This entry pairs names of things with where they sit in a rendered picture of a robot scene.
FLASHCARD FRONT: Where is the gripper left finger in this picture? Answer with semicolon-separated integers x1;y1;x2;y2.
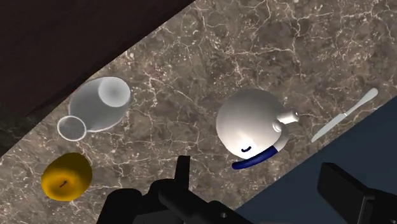
97;155;253;224

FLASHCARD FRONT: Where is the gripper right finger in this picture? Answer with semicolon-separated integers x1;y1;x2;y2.
317;162;397;224

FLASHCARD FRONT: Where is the silver table knife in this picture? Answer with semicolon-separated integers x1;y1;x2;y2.
310;87;379;143

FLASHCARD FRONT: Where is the yellow apple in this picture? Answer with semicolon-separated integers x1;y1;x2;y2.
41;152;93;202

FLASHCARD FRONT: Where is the clear glass carafe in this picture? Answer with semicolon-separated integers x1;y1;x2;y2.
57;76;132;142

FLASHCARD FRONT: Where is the white round teapot blue handle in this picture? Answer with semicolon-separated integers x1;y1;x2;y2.
216;88;300;170

